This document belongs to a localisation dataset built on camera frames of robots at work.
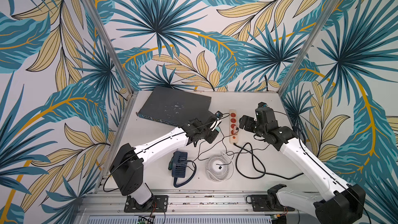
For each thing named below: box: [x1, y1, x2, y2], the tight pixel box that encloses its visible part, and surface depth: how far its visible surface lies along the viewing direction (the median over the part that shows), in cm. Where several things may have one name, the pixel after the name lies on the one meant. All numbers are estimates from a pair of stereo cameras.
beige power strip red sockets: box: [229, 109, 238, 145], surface depth 95 cm
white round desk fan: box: [205, 151, 235, 183], surface depth 81 cm
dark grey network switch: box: [135, 85, 212, 126], surface depth 111 cm
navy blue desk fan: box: [171, 150, 189, 178], surface depth 75 cm
